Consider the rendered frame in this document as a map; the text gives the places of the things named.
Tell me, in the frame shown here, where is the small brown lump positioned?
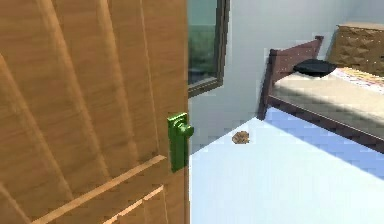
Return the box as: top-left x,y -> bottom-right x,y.
231,130 -> 251,145

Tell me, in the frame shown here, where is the dark framed window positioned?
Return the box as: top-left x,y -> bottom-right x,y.
187,0 -> 231,99

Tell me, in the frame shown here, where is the patterned bed cloth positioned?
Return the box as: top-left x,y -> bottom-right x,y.
332,66 -> 384,95

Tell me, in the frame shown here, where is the dark wooden bed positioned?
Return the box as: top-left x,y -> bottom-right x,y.
256,35 -> 384,155

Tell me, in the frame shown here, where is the green door handle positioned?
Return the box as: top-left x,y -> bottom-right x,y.
166,112 -> 195,173

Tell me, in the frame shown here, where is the black pillow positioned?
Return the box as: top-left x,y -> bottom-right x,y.
292,58 -> 337,79

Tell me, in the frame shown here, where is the brown wooden room door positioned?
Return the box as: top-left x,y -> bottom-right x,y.
0,0 -> 192,224

